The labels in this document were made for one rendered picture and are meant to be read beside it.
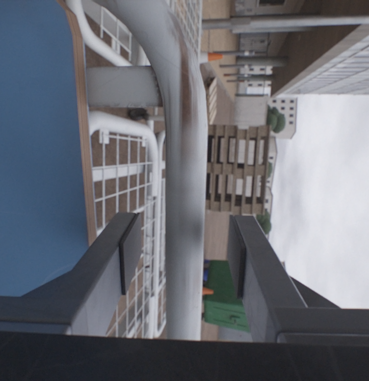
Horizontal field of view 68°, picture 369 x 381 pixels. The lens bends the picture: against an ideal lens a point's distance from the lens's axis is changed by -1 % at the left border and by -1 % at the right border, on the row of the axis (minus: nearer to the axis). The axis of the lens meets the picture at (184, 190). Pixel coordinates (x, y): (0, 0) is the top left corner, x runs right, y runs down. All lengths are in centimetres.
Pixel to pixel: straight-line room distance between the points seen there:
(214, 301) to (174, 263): 567
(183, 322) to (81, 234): 8
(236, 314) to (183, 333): 585
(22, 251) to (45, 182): 5
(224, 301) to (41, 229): 567
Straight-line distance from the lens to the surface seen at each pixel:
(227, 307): 588
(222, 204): 391
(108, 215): 183
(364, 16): 543
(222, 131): 388
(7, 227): 20
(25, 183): 18
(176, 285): 17
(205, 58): 367
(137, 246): 16
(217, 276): 618
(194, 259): 16
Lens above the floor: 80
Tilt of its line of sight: 11 degrees down
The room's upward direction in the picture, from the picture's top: 94 degrees clockwise
